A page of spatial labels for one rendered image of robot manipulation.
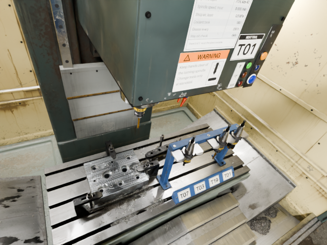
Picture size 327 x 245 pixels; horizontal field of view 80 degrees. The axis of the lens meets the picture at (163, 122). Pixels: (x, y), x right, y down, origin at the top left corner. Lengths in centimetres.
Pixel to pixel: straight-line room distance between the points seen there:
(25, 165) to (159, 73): 149
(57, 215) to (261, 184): 129
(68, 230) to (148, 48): 92
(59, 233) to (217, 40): 102
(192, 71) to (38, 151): 155
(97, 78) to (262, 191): 131
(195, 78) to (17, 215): 127
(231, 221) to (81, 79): 123
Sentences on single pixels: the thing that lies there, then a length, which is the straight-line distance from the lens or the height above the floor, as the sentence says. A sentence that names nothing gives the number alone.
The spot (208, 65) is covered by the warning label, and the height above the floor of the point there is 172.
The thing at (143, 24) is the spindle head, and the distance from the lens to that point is 41.
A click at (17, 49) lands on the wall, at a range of 150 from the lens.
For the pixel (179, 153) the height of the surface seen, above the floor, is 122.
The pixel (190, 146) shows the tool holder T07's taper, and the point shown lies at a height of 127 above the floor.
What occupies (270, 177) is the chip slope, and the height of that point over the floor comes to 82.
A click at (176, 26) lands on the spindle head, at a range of 44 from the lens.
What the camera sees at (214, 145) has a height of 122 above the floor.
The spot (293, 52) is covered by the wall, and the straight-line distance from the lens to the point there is 146.
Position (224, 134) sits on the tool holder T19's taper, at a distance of 105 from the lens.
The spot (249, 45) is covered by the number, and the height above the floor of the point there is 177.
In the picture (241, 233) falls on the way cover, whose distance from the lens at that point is 147.
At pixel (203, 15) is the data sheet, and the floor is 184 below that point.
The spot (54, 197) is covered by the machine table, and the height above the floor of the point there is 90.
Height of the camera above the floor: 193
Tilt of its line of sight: 41 degrees down
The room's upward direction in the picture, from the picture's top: 12 degrees clockwise
